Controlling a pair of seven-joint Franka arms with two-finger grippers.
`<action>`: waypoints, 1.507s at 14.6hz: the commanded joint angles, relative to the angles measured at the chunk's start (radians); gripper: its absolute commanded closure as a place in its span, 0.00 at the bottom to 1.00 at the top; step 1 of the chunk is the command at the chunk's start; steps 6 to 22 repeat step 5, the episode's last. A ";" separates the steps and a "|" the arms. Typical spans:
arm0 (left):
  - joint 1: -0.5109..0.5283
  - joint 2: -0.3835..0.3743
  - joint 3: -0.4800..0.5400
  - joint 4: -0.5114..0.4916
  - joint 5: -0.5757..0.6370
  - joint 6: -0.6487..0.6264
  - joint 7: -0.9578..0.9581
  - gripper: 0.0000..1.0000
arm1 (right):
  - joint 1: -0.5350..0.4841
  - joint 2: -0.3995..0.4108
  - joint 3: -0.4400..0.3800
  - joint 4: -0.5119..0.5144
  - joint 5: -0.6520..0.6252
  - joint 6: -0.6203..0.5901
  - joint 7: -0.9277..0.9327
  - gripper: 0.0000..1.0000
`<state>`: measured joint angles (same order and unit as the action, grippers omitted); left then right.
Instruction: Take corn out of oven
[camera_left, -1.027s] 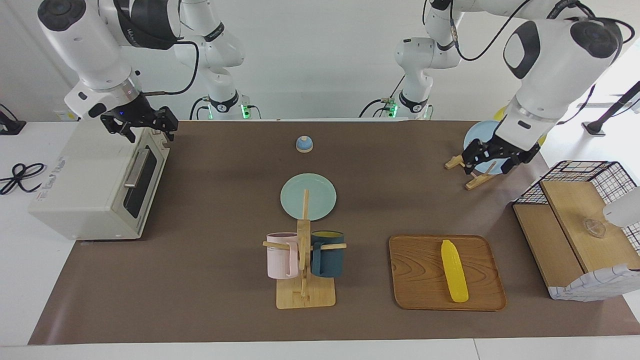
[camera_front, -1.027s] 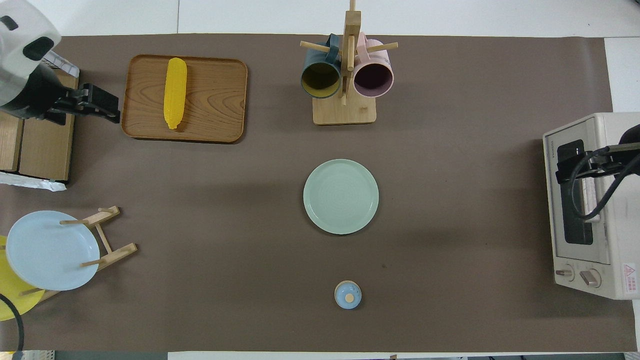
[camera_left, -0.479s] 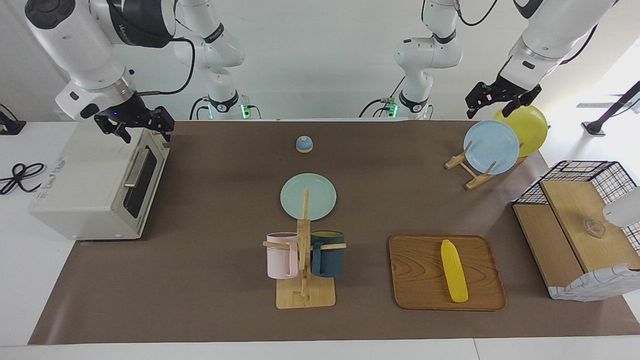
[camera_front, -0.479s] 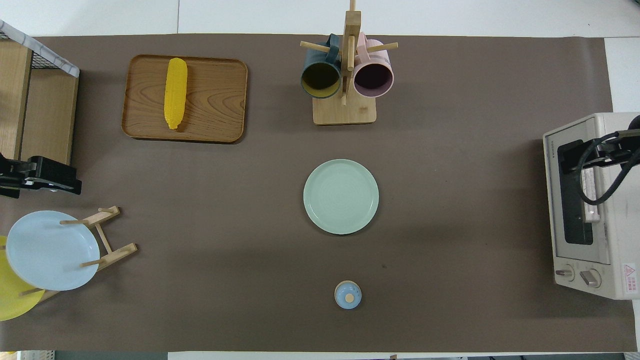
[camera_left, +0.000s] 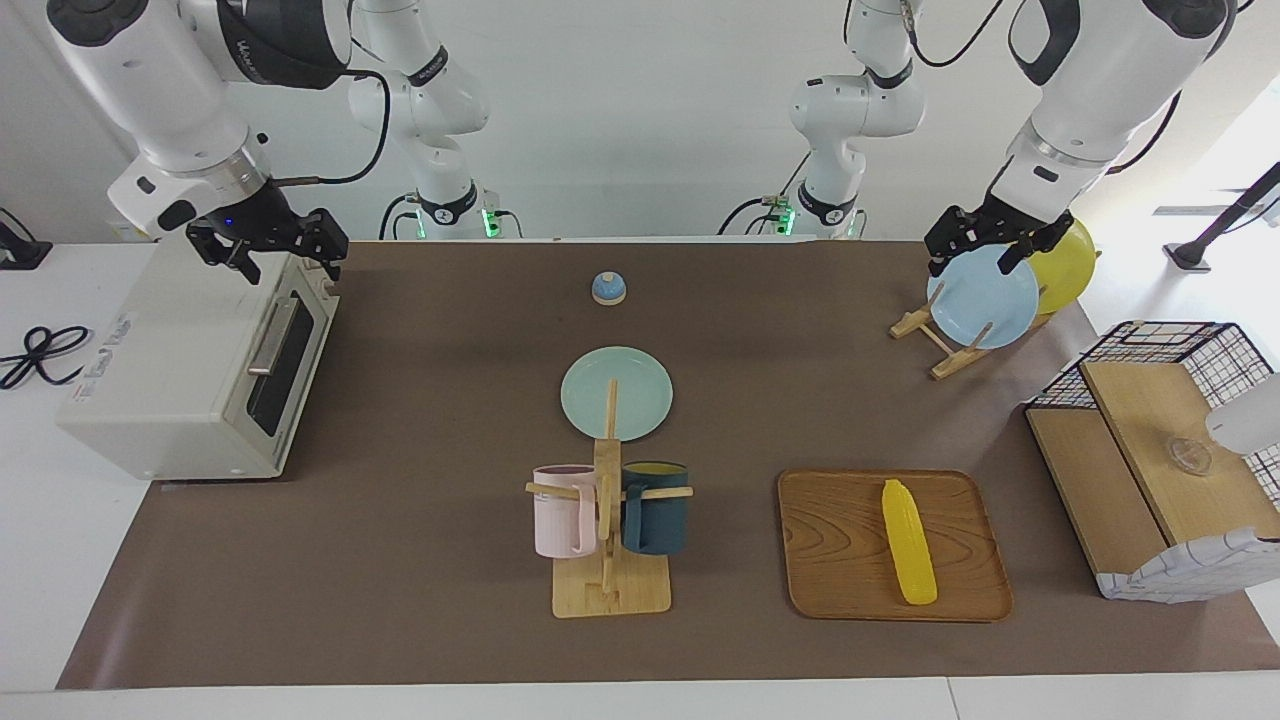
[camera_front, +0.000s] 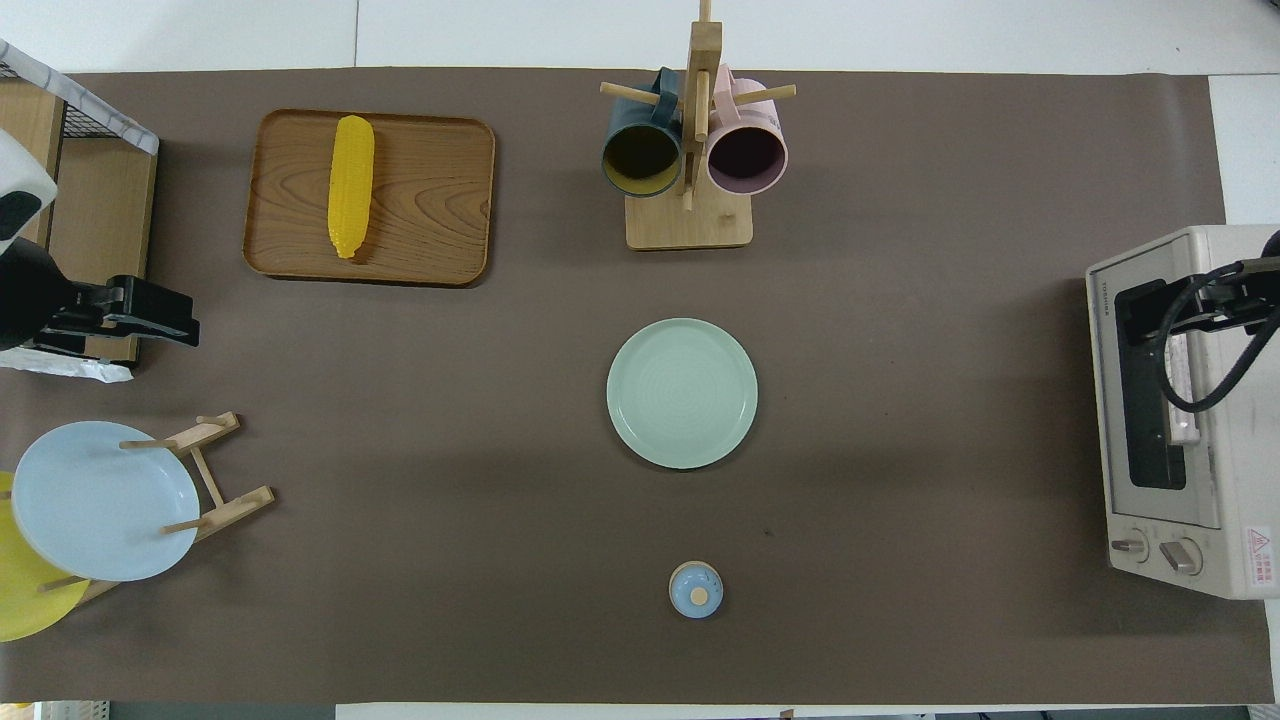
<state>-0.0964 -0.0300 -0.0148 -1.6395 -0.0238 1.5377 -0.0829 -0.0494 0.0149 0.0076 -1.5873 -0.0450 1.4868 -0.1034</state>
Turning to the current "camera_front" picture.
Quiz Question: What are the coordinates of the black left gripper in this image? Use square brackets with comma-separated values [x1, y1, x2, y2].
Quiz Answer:
[40, 277, 201, 351]

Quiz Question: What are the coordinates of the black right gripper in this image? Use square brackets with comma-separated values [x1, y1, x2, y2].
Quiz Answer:
[1115, 258, 1280, 338]

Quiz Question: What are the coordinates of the yellow corn cob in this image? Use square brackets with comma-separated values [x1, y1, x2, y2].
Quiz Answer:
[329, 115, 376, 260]

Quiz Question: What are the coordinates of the pale green plate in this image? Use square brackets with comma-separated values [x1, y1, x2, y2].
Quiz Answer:
[606, 318, 759, 471]

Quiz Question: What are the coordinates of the white toaster oven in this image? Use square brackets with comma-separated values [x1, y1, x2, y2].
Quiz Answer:
[1086, 224, 1280, 601]

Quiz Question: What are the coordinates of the light blue plate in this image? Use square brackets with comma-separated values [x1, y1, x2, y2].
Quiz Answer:
[11, 421, 201, 583]

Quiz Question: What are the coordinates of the wooden plate rack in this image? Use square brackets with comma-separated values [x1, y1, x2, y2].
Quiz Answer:
[40, 411, 276, 606]

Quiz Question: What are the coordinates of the wooden serving tray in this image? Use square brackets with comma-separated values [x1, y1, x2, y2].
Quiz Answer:
[243, 109, 497, 288]

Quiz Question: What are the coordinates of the yellow plate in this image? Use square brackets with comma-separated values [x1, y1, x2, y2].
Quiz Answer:
[0, 470, 91, 643]

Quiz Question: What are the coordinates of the pink mug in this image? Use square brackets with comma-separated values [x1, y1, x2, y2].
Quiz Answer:
[706, 65, 790, 197]

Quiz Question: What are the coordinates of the brown table mat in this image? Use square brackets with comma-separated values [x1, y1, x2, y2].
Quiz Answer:
[0, 68, 1276, 706]

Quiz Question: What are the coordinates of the wooden mug tree stand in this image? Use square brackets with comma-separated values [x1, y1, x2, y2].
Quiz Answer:
[600, 0, 798, 251]

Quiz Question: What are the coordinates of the dark teal mug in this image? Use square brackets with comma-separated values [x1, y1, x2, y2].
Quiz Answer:
[601, 68, 684, 199]

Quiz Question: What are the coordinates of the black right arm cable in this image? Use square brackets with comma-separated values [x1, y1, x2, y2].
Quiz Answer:
[1155, 262, 1280, 413]

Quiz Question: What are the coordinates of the wire basket wooden shelf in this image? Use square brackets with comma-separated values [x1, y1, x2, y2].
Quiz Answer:
[0, 40, 161, 384]

